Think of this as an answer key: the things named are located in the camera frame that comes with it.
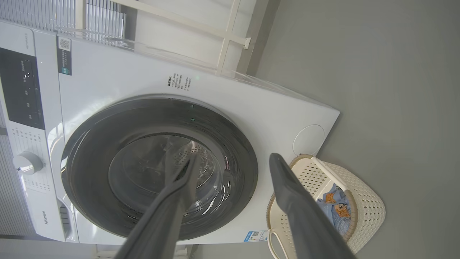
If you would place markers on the blue cartoon print garment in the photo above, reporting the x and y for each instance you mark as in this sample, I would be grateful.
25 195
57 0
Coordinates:
329 196
341 216

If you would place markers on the blue energy label sticker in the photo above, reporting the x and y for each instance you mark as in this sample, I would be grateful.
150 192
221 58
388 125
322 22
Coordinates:
256 236

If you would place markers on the white window blinds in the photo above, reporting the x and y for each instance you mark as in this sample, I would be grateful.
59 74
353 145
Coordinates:
43 14

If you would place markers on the dark washing machine display panel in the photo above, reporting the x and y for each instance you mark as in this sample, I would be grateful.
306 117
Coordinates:
19 90

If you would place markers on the dark QR code sticker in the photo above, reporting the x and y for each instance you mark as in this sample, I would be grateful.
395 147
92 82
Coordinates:
64 55

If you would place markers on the white metal railing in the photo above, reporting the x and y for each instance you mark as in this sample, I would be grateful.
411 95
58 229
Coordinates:
225 39

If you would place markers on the round white filter cover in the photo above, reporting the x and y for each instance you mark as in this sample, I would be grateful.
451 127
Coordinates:
308 140

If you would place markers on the white front-load washing machine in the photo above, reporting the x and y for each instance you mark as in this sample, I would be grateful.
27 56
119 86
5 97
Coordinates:
118 75

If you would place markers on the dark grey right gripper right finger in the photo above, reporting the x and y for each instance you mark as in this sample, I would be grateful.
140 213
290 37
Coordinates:
305 223

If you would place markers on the cream perforated laundry basket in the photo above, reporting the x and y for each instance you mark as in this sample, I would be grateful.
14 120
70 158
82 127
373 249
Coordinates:
366 201

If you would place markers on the white washing machine dial knob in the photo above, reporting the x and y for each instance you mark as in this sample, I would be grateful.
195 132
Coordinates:
28 163

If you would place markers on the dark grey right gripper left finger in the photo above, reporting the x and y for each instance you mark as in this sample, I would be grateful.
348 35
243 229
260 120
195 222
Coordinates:
161 219

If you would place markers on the washing machine glass door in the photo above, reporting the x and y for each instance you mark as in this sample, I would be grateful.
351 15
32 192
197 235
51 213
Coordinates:
93 144

